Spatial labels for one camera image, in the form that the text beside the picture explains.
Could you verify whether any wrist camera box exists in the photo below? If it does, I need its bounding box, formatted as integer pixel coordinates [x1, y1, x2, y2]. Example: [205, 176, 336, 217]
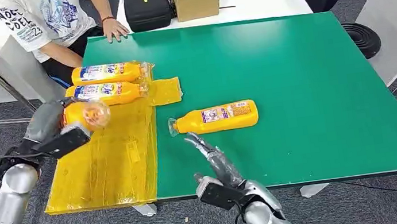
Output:
[194, 171, 252, 215]
[30, 121, 94, 163]

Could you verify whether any black hard case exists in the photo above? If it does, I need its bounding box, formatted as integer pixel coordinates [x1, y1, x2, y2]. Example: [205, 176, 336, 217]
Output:
[123, 0, 176, 34]

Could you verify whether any white table foot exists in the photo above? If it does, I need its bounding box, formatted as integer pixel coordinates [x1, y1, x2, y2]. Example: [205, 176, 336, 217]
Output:
[299, 183, 332, 199]
[133, 202, 158, 219]

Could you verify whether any white desk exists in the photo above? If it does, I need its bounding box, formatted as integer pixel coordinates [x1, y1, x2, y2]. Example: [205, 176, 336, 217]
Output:
[0, 3, 67, 111]

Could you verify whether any seated person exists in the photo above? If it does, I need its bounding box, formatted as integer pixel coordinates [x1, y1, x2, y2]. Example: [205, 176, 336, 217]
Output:
[0, 0, 137, 97]

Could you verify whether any green table mat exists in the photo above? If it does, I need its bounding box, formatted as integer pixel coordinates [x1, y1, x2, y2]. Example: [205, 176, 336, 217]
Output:
[78, 0, 397, 213]

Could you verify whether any orange drink bottle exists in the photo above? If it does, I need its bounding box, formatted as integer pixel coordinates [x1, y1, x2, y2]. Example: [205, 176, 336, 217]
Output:
[64, 76, 151, 113]
[60, 96, 114, 137]
[166, 98, 261, 139]
[70, 58, 152, 91]

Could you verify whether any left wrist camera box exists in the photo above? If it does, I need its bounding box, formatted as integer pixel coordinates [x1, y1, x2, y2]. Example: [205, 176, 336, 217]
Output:
[30, 121, 94, 163]

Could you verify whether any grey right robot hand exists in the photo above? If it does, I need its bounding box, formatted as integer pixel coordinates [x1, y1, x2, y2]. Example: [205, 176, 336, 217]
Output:
[184, 125, 246, 195]

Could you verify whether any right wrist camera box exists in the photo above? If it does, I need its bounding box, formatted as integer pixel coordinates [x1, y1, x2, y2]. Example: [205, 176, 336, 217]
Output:
[194, 171, 252, 215]

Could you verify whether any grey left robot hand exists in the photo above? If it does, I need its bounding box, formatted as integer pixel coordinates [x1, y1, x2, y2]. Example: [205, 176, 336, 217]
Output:
[19, 95, 91, 147]

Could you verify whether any yellow plastic sheet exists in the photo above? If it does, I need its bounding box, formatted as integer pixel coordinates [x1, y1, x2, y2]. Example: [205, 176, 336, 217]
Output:
[26, 55, 198, 218]

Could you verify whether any black ribbed round base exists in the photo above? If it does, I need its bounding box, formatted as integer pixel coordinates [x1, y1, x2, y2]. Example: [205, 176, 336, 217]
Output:
[341, 17, 384, 63]

